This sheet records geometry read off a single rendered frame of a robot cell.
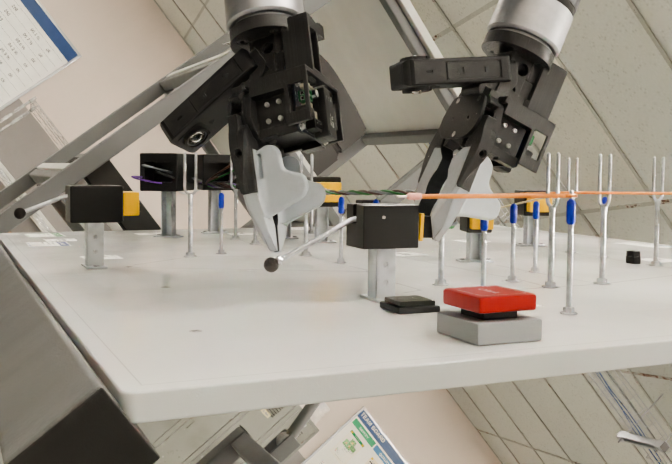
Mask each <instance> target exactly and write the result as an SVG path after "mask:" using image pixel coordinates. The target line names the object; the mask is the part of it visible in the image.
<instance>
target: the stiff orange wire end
mask: <svg viewBox="0 0 672 464"><path fill-rule="evenodd" d="M576 197H578V194H574V193H573V194H570V193H564V194H421V193H408V194H407V195H397V198H407V199H408V200H420V199H476V198H576Z"/></svg>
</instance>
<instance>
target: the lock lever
mask: <svg viewBox="0 0 672 464"><path fill-rule="evenodd" d="M352 222H356V216H354V217H351V218H348V219H346V220H345V221H343V222H341V223H340V224H338V225H336V226H335V227H333V228H331V229H329V230H328V231H326V232H324V233H322V234H320V235H319V236H317V237H315V238H313V239H312V240H310V241H308V242H306V243H304V244H303V245H301V246H299V247H297V248H295V249H293V250H292V251H290V252H288V253H286V254H284V255H283V256H277V257H276V259H277V260H278V263H279V266H280V265H281V264H282V262H283V261H285V260H287V259H288V258H290V257H292V256H294V255H296V254H297V253H299V252H301V251H303V250H305V249H306V248H308V247H310V246H312V245H314V244H315V243H317V242H319V241H321V240H322V239H324V238H326V237H328V236H330V235H331V234H333V233H335V232H336V231H338V230H340V229H342V228H343V227H345V226H347V225H348V224H350V223H352Z"/></svg>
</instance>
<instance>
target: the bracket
mask: <svg viewBox="0 0 672 464"><path fill-rule="evenodd" d="M395 272H396V249H368V294H360V297H363V298H365V299H368V300H371V301H374V302H376V303H379V304H380V301H384V299H385V297H389V296H395Z"/></svg>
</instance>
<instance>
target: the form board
mask: <svg viewBox="0 0 672 464"><path fill-rule="evenodd" d="M346 228H347V226H345V227H343V258H344V262H347V263H345V264H337V263H335V262H336V261H337V259H338V258H339V230H338V231H336V232H335V233H333V234H331V235H330V236H329V238H328V240H330V239H334V241H336V243H315V244H314V245H312V246H310V247H308V251H309V252H310V254H311V255H312V256H299V255H300V254H302V251H301V252H299V253H297V254H296V255H294V256H292V257H290V258H288V259H287V260H285V261H283V262H282V264H281V265H280V266H279V268H278V269H277V271H275V272H272V273H270V272H267V271H266V270H265V269H264V266H263V265H264V261H265V260H266V259H267V258H269V257H274V258H276V257H277V256H283V255H284V254H286V253H288V252H290V251H292V250H293V249H295V248H297V247H299V246H301V245H303V244H304V230H291V236H297V237H299V239H285V242H284V245H283V248H282V251H281V252H278V253H274V252H271V251H270V250H269V249H268V247H267V246H266V244H265V243H264V241H263V240H262V239H261V238H259V237H260V236H259V235H257V240H259V243H261V244H259V245H251V244H249V243H251V241H252V240H253V235H237V236H239V238H241V239H240V240H231V239H230V238H232V236H234V235H230V234H226V233H223V249H224V252H226V253H227V254H216V253H217V252H218V249H219V236H220V233H216V234H203V233H201V231H208V229H193V251H192V252H195V255H197V257H184V255H186V252H188V229H176V234H180V235H184V237H179V238H170V237H153V236H154V235H137V234H134V233H159V232H161V230H126V231H104V255H118V256H120V257H122V258H124V259H104V265H106V266H107V267H108V269H86V268H85V267H83V266H82V265H81V264H82V263H85V259H83V258H81V257H80V256H85V231H77V232H28V233H0V244H1V246H2V247H3V248H4V250H5V251H6V252H7V254H8V255H9V257H10V258H11V259H12V261H13V262H14V263H15V265H16V266H17V267H18V269H19V270H20V271H21V273H22V274H23V275H24V277H25V278H26V280H27V281H28V282H29V284H30V285H31V286H32V288H33V289H34V290H35V292H36V293H37V294H38V296H39V297H40V298H41V300H42V301H43V303H44V304H45V305H46V307H47V308H48V309H49V311H50V312H51V313H52V315H53V316H54V317H55V319H56V320H57V321H58V323H59V324H60V326H61V327H62V328H63V330H64V331H65V332H66V334H67V335H68V336H69V338H70V339H71V340H72V342H73V343H74V344H75V346H76V347H77V349H78V350H79V351H80V353H81V354H82V355H83V357H84V358H85V359H86V361H87V362H88V363H89V365H90V366H91V367H92V369H93V370H94V372H95V373H96V374H97V376H98V377H99V378H100V380H101V381H102V382H103V384H104V385H105V386H106V388H107V389H108V390H109V392H110V393H111V395H112V396H113V397H114V399H115V400H116V401H117V403H118V404H119V405H120V408H121V409H122V411H123V412H124V413H125V414H126V416H127V417H128V418H129V419H130V421H131V422H132V423H144V422H153V421H162V420H171V419H180V418H189V417H198V416H207V415H216V414H225V413H234V412H242V411H251V410H260V409H269V408H278V407H287V406H296V405H305V404H314V403H323V402H332V401H341V400H350V399H359V398H368V397H377V396H385V395H394V394H403V393H412V392H421V391H430V390H439V389H448V388H457V387H466V386H475V385H484V384H493V383H502V382H511V381H520V380H528V379H537V378H546V377H555V376H564V375H573V374H582V373H591V372H600V371H609V370H618V369H627V368H636V367H645V366H654V365H663V364H672V262H664V263H660V264H662V265H663V266H649V265H648V264H651V261H644V260H641V264H629V263H626V251H628V250H634V251H640V257H641V259H642V258H653V254H654V248H652V247H643V246H635V245H626V244H618V243H622V242H638V241H629V240H620V239H611V238H606V254H607V256H608V257H609V258H605V278H606V279H607V282H609V283H610V285H597V284H593V282H597V278H599V263H600V258H598V256H600V237H594V236H585V235H576V234H574V236H573V248H574V249H575V251H576V252H577V253H573V275H572V307H574V308H575V312H577V313H578V314H577V315H562V314H560V311H563V307H565V306H566V277H567V253H565V251H567V237H568V233H559V232H554V273H553V281H554V282H556V286H559V288H556V289H549V288H542V285H545V281H547V280H548V238H549V231H541V230H539V243H544V244H545V245H547V247H537V267H538V268H539V271H541V273H529V272H528V271H531V267H533V246H516V245H515V276H517V280H519V282H507V281H505V280H506V279H508V276H509V275H510V254H511V227H506V226H497V225H494V228H493V229H492V232H491V233H487V241H491V242H487V244H486V258H491V260H493V261H494V263H486V286H494V285H498V286H502V287H507V288H511V289H516V290H520V291H525V292H529V293H533V294H535V295H536V304H538V305H542V306H539V307H536V309H535V310H528V311H517V313H520V314H524V315H528V316H531V317H535V318H539V319H541V320H542V339H541V340H540V341H530V342H518V343H507V344H496V345H485V346H476V345H473V344H471V343H468V342H465V341H462V340H459V339H456V338H453V337H450V336H447V335H444V334H441V333H438V332H437V313H438V312H431V313H413V314H397V313H394V312H392V311H389V310H386V309H384V308H381V307H380V304H379V303H376V302H374V301H371V300H368V299H365V298H363V297H360V294H368V249H360V248H356V247H351V246H347V245H346ZM38 233H60V234H62V235H64V236H55V237H28V236H26V235H25V234H38ZM71 238H75V239H76V240H78V241H54V242H67V243H68V244H70V245H71V246H41V247H29V245H28V244H27V242H46V241H45V240H43V239H71ZM465 239H466V232H464V231H461V230H460V224H457V225H455V227H454V228H453V229H448V230H447V232H446V233H445V234H444V279H445V280H446V283H448V284H449V286H434V285H432V283H435V280H436V279H438V247H439V242H437V241H434V240H432V238H423V241H418V248H400V249H396V252H415V253H421V254H426V255H421V256H396V272H395V296H409V295H419V296H422V297H425V298H428V299H432V300H434V301H435V305H438V306H440V312H442V311H456V310H461V308H457V307H454V306H450V305H447V304H444V303H443V290H444V289H446V288H458V287H476V286H480V284H481V263H460V262H458V261H456V259H459V258H465V259H466V242H461V241H454V240H465Z"/></svg>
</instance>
